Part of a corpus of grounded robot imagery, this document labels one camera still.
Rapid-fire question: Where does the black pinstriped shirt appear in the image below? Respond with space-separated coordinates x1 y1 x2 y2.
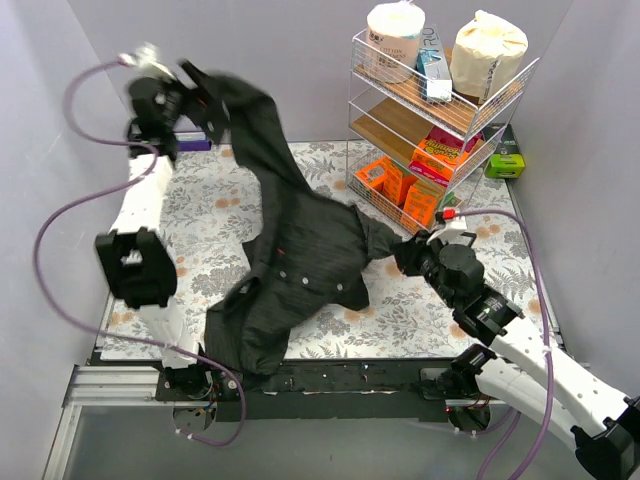
180 60 402 376

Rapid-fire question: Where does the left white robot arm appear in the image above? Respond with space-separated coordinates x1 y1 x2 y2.
95 77 213 400

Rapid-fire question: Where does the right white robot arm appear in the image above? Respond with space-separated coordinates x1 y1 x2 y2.
393 231 639 479

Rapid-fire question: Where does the floral tablecloth mat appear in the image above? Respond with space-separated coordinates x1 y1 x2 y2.
99 140 562 361

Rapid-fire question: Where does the purple flat box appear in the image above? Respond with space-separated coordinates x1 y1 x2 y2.
175 131 212 152

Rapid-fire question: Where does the orange pink snack box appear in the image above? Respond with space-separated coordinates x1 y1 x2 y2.
409 126 482 187

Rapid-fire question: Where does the orange box left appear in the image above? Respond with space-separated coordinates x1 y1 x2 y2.
356 155 417 207

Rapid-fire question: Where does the green black box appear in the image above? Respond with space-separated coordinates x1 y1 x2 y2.
485 124 526 179

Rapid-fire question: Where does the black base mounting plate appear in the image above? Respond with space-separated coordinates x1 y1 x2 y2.
155 358 494 430

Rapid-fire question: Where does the blue white toothpaste box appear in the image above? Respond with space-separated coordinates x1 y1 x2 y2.
416 25 453 103

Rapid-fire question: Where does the cream toilet paper roll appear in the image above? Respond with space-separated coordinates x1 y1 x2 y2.
449 10 528 105

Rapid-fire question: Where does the white toilet paper roll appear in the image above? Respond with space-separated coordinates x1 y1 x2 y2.
365 1 425 83

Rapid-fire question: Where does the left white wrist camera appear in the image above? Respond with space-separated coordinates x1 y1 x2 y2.
118 42 176 80

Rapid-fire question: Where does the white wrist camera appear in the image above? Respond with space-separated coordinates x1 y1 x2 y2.
427 208 477 245
118 42 176 80

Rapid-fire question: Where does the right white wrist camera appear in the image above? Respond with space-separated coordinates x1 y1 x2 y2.
427 208 477 245

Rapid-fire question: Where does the white wire shelf rack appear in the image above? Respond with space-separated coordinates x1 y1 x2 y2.
346 32 537 233

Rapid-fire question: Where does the aluminium frame rail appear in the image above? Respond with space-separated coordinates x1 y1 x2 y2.
41 364 166 480

